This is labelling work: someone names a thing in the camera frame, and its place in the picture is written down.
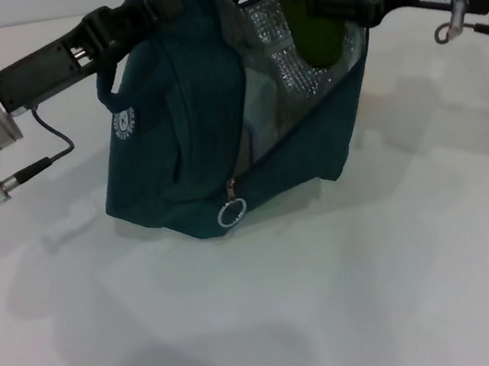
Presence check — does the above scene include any green cucumber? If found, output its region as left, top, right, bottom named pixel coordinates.
left=270, top=0, right=355, bottom=76

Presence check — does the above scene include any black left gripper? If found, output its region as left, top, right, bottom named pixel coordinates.
left=0, top=0, right=204, bottom=122

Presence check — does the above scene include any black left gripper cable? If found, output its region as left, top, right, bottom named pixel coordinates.
left=0, top=97, right=84, bottom=207

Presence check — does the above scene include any dark blue-green insulated lunch bag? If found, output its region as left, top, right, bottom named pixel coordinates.
left=70, top=0, right=401, bottom=259

